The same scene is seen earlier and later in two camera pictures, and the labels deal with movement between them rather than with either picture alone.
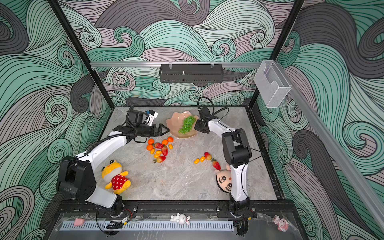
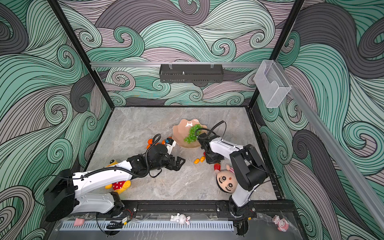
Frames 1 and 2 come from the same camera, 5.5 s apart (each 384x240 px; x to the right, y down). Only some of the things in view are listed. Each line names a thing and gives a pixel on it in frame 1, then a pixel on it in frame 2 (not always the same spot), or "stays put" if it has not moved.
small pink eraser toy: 79,221 stays put
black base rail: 268,208 stays put
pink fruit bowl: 182,125 → 181,130
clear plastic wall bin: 272,84 stays put
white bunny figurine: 180,218 stays put
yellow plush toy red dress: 113,172 stays put
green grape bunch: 187,124 → 194,131
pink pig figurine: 282,224 stays put
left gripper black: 158,132 → 178,166
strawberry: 216,164 stays put
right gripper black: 197,127 → 220,158
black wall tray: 191,73 stays put
